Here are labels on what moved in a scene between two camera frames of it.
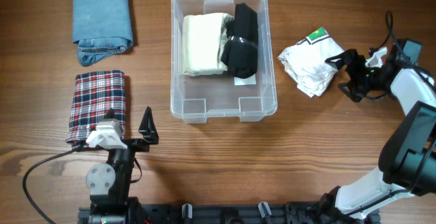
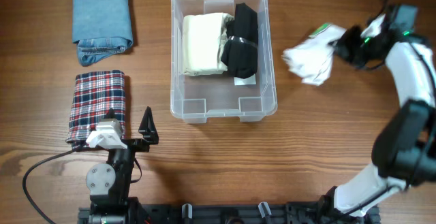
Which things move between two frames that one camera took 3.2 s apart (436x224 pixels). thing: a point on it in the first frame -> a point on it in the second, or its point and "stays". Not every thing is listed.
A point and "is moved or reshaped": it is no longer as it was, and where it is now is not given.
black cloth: [240, 52] stays
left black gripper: [148, 129] stays
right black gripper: [354, 91] -> [343, 46]
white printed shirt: [306, 62] is moved or reshaped
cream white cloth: [202, 38] stays
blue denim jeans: [101, 22] stays
